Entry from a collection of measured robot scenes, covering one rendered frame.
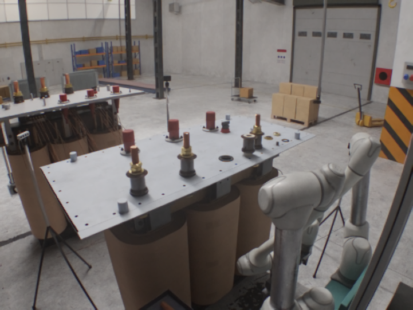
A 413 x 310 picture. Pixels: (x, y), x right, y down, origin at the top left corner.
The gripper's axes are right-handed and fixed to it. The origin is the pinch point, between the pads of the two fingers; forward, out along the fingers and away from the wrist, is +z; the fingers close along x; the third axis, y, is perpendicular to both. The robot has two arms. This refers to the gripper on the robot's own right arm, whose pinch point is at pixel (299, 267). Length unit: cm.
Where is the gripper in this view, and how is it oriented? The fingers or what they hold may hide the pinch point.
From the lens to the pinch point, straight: 182.7
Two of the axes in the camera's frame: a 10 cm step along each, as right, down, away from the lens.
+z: 0.0, 9.3, 3.8
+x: 7.6, -2.4, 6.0
